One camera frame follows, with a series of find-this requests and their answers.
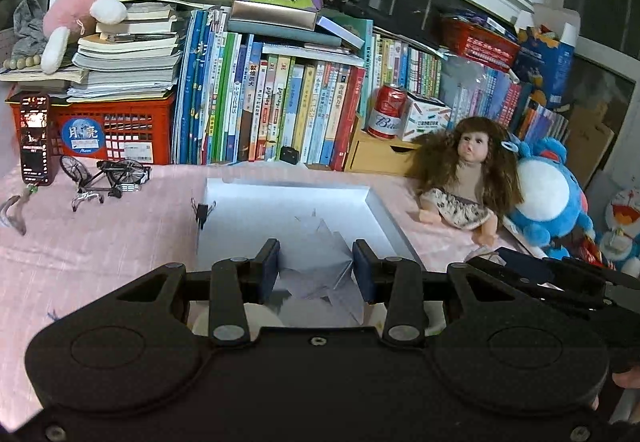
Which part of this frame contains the Doraemon plush toy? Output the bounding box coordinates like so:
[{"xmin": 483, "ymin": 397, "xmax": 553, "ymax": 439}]
[{"xmin": 598, "ymin": 188, "xmax": 640, "ymax": 278}]

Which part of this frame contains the white shallow cardboard box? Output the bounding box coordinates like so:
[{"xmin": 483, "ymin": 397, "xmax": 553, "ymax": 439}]
[{"xmin": 195, "ymin": 178, "xmax": 418, "ymax": 327}]

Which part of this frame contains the blue white plush toy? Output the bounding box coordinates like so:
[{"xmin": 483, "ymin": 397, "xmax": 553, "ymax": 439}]
[{"xmin": 503, "ymin": 138, "xmax": 594, "ymax": 260}]

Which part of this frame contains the brown haired baby doll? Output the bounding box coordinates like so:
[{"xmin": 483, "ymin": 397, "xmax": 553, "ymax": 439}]
[{"xmin": 418, "ymin": 116, "xmax": 523, "ymax": 247}]

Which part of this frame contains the small wooden drawer box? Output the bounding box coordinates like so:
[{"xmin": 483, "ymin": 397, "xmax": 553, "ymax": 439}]
[{"xmin": 344, "ymin": 118, "xmax": 419, "ymax": 178}]

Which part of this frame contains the small black box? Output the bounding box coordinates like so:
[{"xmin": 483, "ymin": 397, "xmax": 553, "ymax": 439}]
[{"xmin": 279, "ymin": 146, "xmax": 300, "ymax": 166}]

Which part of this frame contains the pink bed sheet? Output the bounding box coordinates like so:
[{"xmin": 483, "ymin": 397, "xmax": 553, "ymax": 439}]
[{"xmin": 0, "ymin": 156, "xmax": 547, "ymax": 432}]

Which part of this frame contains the red Budweiser can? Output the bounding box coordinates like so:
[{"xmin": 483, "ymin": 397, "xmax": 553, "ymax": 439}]
[{"xmin": 367, "ymin": 84, "xmax": 407, "ymax": 140}]

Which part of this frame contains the white printed small carton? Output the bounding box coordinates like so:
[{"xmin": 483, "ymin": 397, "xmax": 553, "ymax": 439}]
[{"xmin": 397, "ymin": 92, "xmax": 451, "ymax": 142}]

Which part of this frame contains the red plastic crate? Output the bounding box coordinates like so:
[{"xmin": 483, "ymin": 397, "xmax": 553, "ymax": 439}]
[{"xmin": 5, "ymin": 91, "xmax": 177, "ymax": 167}]

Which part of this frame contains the row of upright books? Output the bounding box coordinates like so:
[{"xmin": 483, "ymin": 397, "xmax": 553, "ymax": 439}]
[{"xmin": 168, "ymin": 6, "xmax": 373, "ymax": 170}]

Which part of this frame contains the right row of books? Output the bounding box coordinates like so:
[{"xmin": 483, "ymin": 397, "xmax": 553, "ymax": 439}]
[{"xmin": 360, "ymin": 28, "xmax": 570, "ymax": 143}]

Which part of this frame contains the blue cardboard box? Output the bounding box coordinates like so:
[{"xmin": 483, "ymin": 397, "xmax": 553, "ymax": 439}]
[{"xmin": 512, "ymin": 3, "xmax": 582, "ymax": 110}]

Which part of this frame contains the stack of lying books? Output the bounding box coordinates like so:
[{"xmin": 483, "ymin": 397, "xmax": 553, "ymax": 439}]
[{"xmin": 1, "ymin": 0, "xmax": 184, "ymax": 102}]

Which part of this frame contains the red basket on books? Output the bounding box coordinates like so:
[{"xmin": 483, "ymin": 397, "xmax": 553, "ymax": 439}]
[{"xmin": 442, "ymin": 17, "xmax": 520, "ymax": 72}]

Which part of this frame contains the pink white plush bunny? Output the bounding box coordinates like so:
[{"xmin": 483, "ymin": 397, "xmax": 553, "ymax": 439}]
[{"xmin": 40, "ymin": 0, "xmax": 127, "ymax": 75}]

